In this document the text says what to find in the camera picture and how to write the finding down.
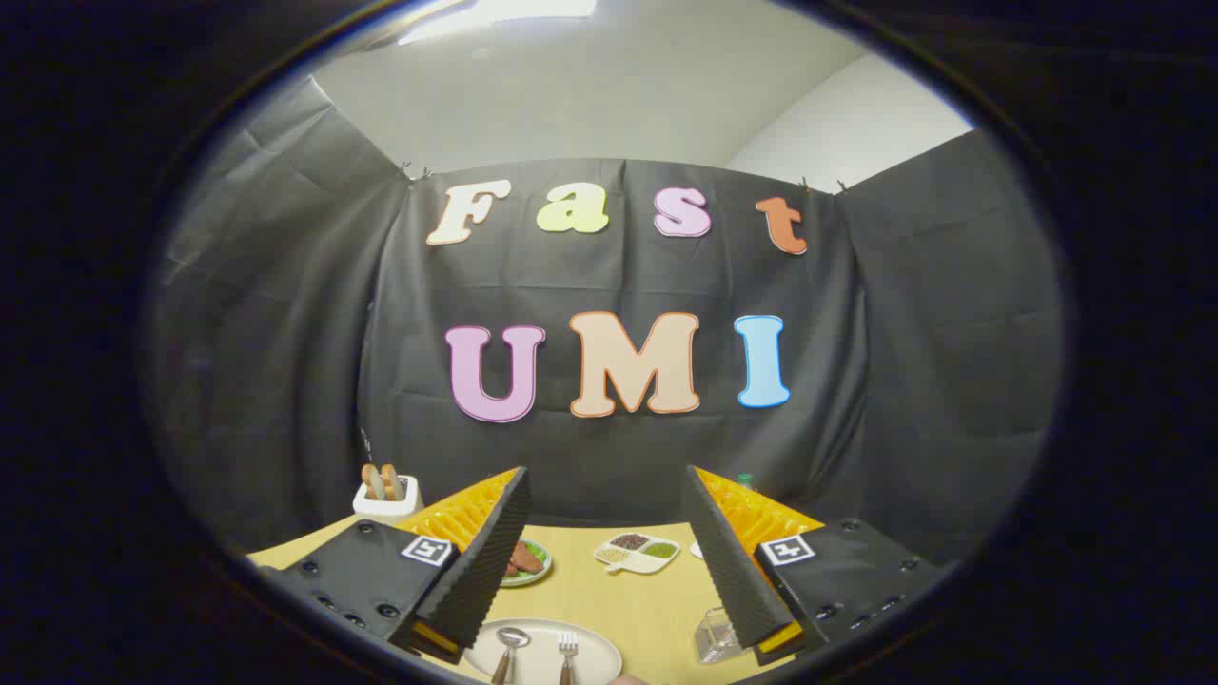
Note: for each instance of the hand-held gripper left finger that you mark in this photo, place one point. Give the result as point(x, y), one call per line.
point(490, 561)

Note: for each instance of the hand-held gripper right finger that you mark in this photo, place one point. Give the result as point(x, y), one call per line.
point(728, 561)

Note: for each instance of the brown sausage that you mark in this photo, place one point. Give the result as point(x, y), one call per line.
point(525, 559)

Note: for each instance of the green plate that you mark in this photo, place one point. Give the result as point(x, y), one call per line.
point(536, 563)

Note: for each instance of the clear glass cup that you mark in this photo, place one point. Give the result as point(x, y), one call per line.
point(716, 636)

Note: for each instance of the metal spoon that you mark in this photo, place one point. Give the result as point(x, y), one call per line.
point(508, 649)

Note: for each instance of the white divided dish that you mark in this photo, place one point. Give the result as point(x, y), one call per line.
point(636, 554)

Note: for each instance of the white round plate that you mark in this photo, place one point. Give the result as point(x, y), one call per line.
point(535, 656)

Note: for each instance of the white toaster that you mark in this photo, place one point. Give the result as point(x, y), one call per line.
point(388, 502)

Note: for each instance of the metal fork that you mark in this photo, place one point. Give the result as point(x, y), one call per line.
point(567, 656)

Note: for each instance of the toast slice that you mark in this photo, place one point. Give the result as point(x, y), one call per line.
point(371, 481)
point(391, 480)

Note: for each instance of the black backdrop cloth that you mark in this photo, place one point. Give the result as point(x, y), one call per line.
point(609, 381)

